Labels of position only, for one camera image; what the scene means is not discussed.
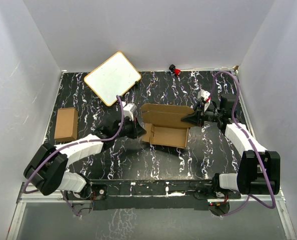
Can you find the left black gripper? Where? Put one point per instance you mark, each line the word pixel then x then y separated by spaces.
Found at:
pixel 137 131

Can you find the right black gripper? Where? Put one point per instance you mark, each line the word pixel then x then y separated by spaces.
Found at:
pixel 192 118

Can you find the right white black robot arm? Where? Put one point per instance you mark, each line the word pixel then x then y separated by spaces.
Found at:
pixel 259 170

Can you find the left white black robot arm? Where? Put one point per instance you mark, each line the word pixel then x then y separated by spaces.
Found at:
pixel 47 170

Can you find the folded brown cardboard box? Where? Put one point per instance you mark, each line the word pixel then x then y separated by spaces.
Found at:
pixel 66 127

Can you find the red and black knob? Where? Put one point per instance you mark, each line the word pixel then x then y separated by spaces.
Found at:
pixel 175 70

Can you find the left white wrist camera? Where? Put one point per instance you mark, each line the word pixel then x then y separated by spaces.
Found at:
pixel 128 110

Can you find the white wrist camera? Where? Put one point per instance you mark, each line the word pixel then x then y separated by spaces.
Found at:
pixel 205 98
pixel 128 110

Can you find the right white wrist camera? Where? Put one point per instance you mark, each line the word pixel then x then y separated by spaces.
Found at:
pixel 205 98

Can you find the white board with wooden frame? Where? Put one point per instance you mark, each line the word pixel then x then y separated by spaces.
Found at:
pixel 113 77

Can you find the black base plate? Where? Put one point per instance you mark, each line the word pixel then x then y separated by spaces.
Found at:
pixel 199 195

